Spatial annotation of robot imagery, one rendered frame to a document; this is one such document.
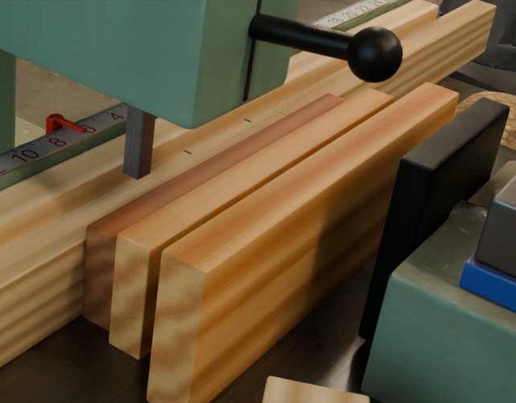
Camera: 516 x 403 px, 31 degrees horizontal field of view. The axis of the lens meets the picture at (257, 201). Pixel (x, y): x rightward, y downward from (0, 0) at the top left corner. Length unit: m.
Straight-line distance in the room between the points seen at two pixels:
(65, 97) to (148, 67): 2.40
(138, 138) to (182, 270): 0.09
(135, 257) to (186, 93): 0.07
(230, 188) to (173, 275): 0.08
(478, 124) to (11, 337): 0.21
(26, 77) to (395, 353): 2.54
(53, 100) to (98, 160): 2.30
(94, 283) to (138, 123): 0.07
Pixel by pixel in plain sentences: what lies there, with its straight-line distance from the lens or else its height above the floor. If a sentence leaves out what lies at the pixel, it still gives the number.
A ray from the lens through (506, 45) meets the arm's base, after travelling 1.02.
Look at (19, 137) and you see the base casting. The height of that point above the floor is 0.80.
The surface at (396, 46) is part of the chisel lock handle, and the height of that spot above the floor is 1.05.
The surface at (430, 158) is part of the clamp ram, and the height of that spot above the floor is 1.00.
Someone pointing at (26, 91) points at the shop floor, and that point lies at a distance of 2.78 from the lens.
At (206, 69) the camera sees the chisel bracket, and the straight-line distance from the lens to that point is 0.34.
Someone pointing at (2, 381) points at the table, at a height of 0.90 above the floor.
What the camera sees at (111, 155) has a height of 0.95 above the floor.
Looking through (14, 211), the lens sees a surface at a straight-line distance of 0.39.
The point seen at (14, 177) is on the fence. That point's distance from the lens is 0.41.
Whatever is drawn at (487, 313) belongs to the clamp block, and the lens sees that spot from 0.36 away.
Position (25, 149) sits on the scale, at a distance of 0.42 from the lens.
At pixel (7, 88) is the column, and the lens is 0.62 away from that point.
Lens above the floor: 1.16
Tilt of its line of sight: 30 degrees down
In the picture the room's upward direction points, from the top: 9 degrees clockwise
